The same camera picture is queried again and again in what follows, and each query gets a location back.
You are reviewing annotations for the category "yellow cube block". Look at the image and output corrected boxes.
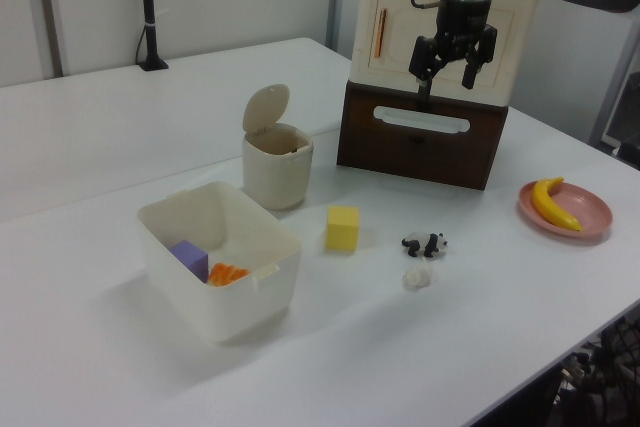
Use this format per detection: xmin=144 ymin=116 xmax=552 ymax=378
xmin=325 ymin=205 xmax=361 ymax=252

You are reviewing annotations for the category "orange toy bread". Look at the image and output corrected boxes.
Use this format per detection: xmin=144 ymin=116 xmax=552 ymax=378
xmin=207 ymin=262 xmax=251 ymax=287

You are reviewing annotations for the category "brown drawer box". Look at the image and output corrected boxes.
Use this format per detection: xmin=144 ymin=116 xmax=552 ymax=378
xmin=335 ymin=80 xmax=511 ymax=192

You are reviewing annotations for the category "pink plate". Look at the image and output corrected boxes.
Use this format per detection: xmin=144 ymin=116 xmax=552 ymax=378
xmin=517 ymin=180 xmax=614 ymax=244

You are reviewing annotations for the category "white plastic open container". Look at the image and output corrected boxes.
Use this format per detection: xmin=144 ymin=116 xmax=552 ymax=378
xmin=136 ymin=181 xmax=303 ymax=346

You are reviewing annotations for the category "white paper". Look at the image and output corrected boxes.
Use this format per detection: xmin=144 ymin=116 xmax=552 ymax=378
xmin=402 ymin=262 xmax=437 ymax=292

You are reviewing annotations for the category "purple cube block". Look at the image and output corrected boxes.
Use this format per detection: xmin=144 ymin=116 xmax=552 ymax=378
xmin=168 ymin=239 xmax=210 ymax=284

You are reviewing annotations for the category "cream trash bin with lid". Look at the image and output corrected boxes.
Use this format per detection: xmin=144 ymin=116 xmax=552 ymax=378
xmin=241 ymin=83 xmax=315 ymax=212

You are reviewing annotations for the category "toy panda figure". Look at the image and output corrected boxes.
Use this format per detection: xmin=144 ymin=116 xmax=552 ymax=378
xmin=400 ymin=231 xmax=450 ymax=259

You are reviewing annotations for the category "black camera stand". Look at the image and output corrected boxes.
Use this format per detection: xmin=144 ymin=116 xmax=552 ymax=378
xmin=138 ymin=0 xmax=170 ymax=72

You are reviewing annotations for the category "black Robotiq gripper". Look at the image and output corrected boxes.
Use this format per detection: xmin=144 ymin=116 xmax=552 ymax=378
xmin=408 ymin=0 xmax=499 ymax=113

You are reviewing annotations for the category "yellow banana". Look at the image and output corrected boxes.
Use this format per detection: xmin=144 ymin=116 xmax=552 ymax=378
xmin=530 ymin=176 xmax=584 ymax=233

